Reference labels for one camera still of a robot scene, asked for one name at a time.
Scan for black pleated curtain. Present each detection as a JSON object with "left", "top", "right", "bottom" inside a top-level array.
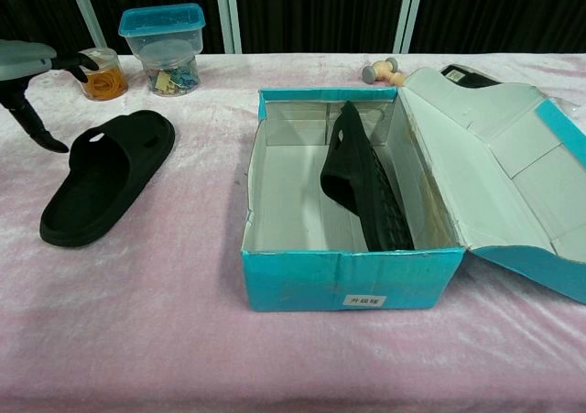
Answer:
[{"left": 0, "top": 0, "right": 586, "bottom": 57}]

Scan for clear jar of rubber bands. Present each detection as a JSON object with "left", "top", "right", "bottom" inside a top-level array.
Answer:
[{"left": 81, "top": 47, "right": 128, "bottom": 102}]

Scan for pink velvet tablecloth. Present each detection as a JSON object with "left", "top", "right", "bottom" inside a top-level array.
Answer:
[{"left": 0, "top": 51, "right": 586, "bottom": 413}]

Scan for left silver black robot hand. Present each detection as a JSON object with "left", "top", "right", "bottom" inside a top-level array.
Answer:
[{"left": 0, "top": 38, "right": 100, "bottom": 154}]

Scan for clear jar of colourful clips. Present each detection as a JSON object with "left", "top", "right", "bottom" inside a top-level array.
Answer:
[{"left": 139, "top": 41, "right": 201, "bottom": 97}]

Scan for small wooden toy hammer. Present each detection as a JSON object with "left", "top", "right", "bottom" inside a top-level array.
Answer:
[{"left": 362, "top": 58, "right": 407, "bottom": 87}]

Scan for black socks in plastic bag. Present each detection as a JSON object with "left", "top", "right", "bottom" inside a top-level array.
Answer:
[{"left": 439, "top": 63, "right": 500, "bottom": 89}]

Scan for black foam slipper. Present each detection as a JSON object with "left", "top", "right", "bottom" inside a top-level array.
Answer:
[
  {"left": 39, "top": 109, "right": 177, "bottom": 249},
  {"left": 319, "top": 100, "right": 416, "bottom": 253}
]

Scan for white aluminium partition post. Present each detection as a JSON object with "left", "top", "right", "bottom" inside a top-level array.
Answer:
[
  {"left": 214, "top": 0, "right": 243, "bottom": 56},
  {"left": 63, "top": 0, "right": 107, "bottom": 57},
  {"left": 392, "top": 0, "right": 427, "bottom": 56}
]

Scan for clear container with blue rim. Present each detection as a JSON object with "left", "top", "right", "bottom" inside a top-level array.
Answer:
[{"left": 117, "top": 3, "right": 206, "bottom": 58}]

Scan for blue cardboard shoe box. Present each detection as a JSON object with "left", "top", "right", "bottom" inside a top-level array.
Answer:
[{"left": 241, "top": 67, "right": 586, "bottom": 313}]

